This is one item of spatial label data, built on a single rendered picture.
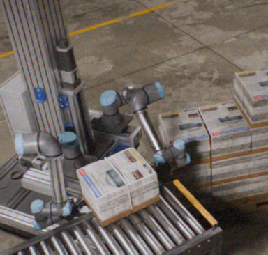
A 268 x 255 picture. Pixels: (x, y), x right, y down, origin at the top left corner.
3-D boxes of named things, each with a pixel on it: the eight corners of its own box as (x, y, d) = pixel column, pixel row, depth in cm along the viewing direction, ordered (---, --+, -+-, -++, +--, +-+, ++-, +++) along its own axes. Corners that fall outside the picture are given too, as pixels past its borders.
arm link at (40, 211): (50, 197, 276) (54, 211, 283) (31, 198, 276) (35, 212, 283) (48, 207, 270) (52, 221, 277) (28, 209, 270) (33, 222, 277)
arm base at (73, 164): (58, 168, 316) (55, 157, 310) (71, 154, 327) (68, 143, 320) (78, 174, 311) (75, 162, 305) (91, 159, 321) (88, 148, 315)
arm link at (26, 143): (63, 155, 314) (40, 153, 260) (40, 156, 315) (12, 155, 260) (62, 136, 315) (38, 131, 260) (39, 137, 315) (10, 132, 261)
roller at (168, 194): (165, 188, 305) (165, 182, 302) (208, 237, 274) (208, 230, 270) (158, 191, 304) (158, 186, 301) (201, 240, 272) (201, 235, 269)
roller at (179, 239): (148, 194, 300) (144, 191, 297) (190, 244, 268) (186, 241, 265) (142, 200, 300) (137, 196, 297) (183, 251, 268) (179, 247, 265)
